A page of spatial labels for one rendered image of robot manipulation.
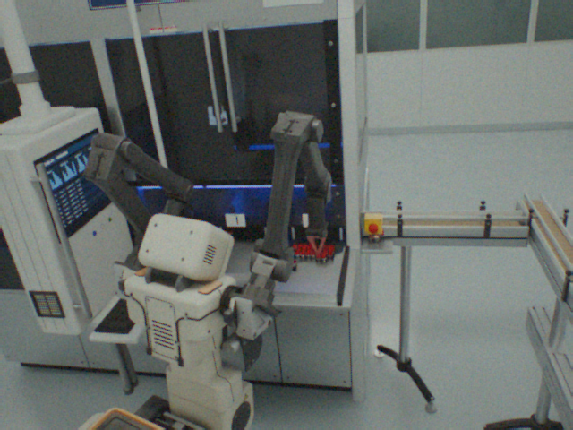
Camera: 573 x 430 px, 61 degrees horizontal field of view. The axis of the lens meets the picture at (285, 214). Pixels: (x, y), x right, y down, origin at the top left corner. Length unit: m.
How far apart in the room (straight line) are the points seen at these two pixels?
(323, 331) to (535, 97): 5.04
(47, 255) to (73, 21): 0.90
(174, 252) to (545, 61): 5.92
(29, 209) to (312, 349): 1.40
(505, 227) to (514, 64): 4.60
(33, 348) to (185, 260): 2.01
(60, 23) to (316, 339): 1.73
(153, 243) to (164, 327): 0.22
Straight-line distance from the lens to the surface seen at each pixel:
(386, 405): 2.63
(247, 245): 2.19
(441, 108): 6.64
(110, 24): 2.08
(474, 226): 2.20
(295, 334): 2.40
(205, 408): 1.58
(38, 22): 2.24
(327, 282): 1.88
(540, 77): 6.77
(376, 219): 2.01
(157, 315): 1.36
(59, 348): 3.06
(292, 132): 1.19
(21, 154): 1.75
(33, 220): 1.82
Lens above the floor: 1.92
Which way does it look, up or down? 25 degrees down
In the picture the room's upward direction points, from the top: 6 degrees counter-clockwise
